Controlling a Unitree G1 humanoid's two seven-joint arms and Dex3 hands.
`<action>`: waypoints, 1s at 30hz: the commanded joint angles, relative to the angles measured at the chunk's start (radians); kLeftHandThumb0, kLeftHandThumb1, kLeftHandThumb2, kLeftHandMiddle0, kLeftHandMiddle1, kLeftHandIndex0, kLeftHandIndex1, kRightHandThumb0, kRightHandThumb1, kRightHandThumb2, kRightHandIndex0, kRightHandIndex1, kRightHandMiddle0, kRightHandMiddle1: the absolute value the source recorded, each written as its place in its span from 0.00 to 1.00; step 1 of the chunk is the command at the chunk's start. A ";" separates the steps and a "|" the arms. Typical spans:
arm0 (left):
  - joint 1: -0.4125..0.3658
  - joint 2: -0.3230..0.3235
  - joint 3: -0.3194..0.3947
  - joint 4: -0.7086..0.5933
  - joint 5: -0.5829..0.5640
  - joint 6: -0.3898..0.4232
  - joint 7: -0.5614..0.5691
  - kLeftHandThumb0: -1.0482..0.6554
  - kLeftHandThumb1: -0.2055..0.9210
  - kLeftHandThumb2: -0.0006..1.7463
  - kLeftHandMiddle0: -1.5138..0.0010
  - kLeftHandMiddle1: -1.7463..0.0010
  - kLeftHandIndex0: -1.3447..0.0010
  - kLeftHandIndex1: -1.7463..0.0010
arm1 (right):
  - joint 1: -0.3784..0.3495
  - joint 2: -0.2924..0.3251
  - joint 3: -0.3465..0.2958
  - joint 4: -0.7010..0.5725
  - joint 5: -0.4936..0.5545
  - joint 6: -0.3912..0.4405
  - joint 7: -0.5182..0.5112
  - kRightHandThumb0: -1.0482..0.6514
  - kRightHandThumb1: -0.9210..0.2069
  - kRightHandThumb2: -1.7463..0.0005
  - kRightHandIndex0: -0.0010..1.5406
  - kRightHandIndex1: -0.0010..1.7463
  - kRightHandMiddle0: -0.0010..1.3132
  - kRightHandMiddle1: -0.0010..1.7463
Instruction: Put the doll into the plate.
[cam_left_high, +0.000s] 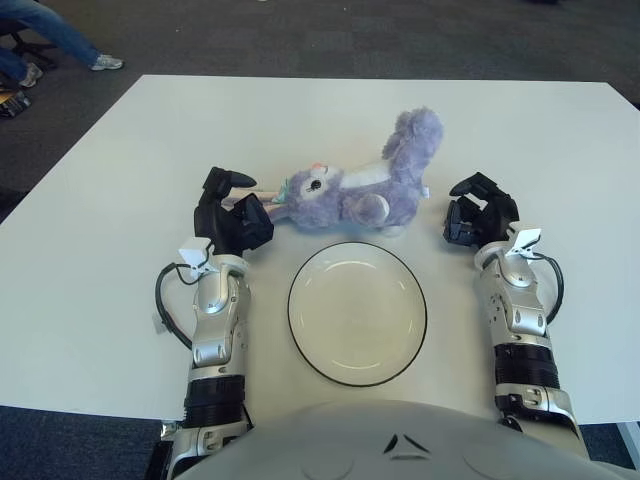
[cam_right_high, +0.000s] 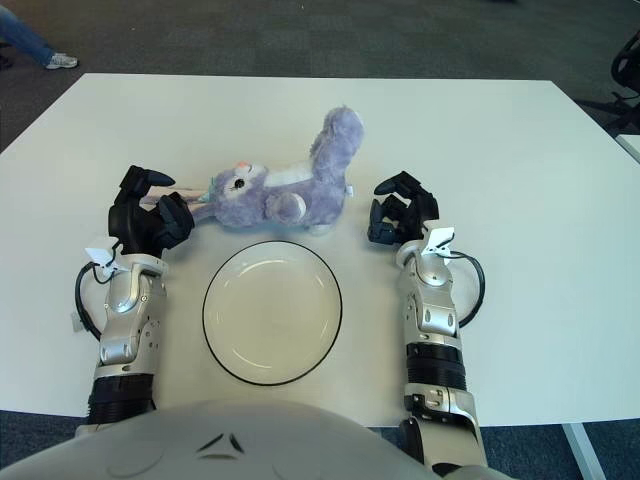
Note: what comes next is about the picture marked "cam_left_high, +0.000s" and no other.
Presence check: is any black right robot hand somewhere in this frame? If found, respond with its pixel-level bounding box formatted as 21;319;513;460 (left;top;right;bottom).
440;172;521;247

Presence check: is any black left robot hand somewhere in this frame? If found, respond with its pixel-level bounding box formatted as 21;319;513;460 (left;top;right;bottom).
193;167;275;261

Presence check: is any purple plush bunny doll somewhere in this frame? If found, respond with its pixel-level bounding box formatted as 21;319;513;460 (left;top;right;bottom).
222;108;445;237

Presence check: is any white plate with black rim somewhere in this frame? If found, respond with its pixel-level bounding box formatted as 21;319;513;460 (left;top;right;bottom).
287;241;429;387

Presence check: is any white clip on right wrist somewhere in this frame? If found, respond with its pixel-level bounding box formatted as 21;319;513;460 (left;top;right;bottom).
504;227;544;260

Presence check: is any white clip on wrist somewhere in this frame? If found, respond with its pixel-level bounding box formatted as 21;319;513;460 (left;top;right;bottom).
504;227;544;260
177;238;221;275

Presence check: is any white clip on left wrist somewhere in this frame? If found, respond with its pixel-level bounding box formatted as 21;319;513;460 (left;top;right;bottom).
177;238;221;275

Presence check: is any white grey sneaker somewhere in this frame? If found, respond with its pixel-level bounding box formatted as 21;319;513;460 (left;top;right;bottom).
18;62;44;89
89;53;125;71

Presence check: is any dark book with yellow edge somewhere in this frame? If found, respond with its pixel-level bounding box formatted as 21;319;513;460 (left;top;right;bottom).
0;89;32;120

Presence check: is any black office chair base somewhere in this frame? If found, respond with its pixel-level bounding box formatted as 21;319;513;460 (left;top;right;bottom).
0;19;59;69

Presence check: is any person leg in blue jeans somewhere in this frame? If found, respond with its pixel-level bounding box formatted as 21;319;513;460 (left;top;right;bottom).
0;47;26;81
0;0;101;66

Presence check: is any grey robot torso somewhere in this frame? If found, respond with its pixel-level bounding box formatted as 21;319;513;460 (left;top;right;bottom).
172;399;640;480

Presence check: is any white table leg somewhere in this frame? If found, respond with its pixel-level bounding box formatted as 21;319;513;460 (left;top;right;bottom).
617;422;640;459

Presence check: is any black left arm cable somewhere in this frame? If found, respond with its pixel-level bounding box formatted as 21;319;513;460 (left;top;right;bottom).
153;262;201;351

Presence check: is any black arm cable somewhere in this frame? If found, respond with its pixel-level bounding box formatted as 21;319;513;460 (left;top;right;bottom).
153;262;201;351
529;252;566;324

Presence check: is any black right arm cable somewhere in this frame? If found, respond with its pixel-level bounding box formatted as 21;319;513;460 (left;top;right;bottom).
529;252;566;324

